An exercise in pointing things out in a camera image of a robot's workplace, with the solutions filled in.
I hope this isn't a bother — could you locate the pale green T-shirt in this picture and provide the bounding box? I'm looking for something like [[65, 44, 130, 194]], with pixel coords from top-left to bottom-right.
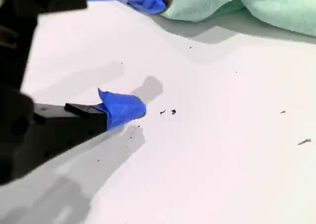
[[159, 0, 316, 45]]

